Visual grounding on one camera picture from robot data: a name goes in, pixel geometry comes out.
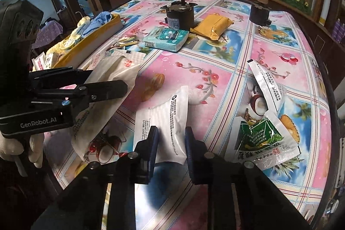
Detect yellow fluffy towel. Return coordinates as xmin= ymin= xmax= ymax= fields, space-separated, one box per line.
xmin=46 ymin=16 xmax=91 ymax=56

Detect green white medicine sachet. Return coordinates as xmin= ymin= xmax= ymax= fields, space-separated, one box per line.
xmin=224 ymin=111 xmax=301 ymax=171

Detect beige paper mailer bag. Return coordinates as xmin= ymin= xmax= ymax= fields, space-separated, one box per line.
xmin=71 ymin=50 xmax=146 ymax=162

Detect large blue towel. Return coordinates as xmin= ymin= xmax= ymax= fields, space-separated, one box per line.
xmin=82 ymin=11 xmax=112 ymax=38

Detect silver medicine sachet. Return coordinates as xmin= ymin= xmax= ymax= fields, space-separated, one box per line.
xmin=133 ymin=85 xmax=189 ymax=165

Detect teal cartoon tissue pack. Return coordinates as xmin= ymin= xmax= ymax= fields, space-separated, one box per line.
xmin=143 ymin=26 xmax=190 ymax=53

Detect yellow snack packet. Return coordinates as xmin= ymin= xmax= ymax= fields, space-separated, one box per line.
xmin=190 ymin=14 xmax=234 ymax=41

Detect white lemon print tissue pack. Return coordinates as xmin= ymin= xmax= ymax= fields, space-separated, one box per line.
xmin=31 ymin=53 xmax=59 ymax=71

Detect white gloved left hand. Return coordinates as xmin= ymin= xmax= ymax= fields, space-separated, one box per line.
xmin=0 ymin=133 xmax=44 ymax=168

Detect pack of coloured crayons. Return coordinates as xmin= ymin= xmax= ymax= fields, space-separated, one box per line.
xmin=108 ymin=35 xmax=140 ymax=50

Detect colourful printed tablecloth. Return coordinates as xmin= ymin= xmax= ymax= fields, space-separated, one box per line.
xmin=44 ymin=0 xmax=332 ymax=229

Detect black motor with shaft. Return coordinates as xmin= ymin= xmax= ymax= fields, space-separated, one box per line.
xmin=161 ymin=0 xmax=197 ymax=31

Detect purple bottles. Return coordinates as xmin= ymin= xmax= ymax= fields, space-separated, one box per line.
xmin=332 ymin=19 xmax=344 ymax=43

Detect black motor with tape roll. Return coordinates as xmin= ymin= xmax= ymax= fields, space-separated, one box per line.
xmin=249 ymin=0 xmax=271 ymax=27

